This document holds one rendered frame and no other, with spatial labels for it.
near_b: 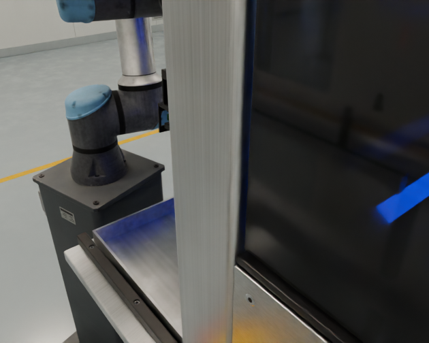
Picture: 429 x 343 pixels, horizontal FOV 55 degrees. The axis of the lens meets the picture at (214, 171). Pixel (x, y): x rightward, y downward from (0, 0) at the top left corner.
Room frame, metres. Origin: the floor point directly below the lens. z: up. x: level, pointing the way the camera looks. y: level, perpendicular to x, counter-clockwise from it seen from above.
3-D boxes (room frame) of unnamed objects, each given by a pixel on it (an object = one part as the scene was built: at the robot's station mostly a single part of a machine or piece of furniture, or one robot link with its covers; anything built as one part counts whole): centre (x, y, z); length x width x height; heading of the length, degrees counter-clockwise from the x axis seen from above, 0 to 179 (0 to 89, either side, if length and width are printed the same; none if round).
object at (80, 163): (0.98, 0.32, 0.84); 0.15 x 0.15 x 0.10
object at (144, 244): (0.52, 0.01, 0.90); 0.34 x 0.26 x 0.04; 38
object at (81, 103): (0.98, 0.31, 0.96); 0.13 x 0.12 x 0.14; 113
